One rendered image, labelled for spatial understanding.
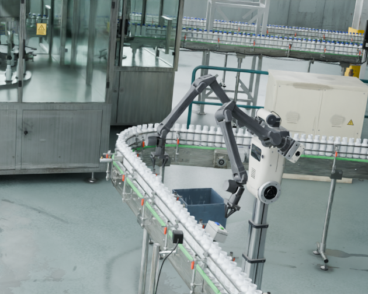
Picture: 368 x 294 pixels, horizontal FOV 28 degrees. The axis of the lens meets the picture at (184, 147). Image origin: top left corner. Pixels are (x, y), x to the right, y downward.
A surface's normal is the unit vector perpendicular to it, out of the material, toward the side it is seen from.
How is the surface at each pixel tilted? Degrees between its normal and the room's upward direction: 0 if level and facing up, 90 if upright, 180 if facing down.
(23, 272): 0
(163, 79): 90
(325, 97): 90
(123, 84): 90
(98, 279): 0
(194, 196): 90
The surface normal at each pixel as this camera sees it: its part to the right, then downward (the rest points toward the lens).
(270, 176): 0.32, 0.48
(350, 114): 0.04, 0.30
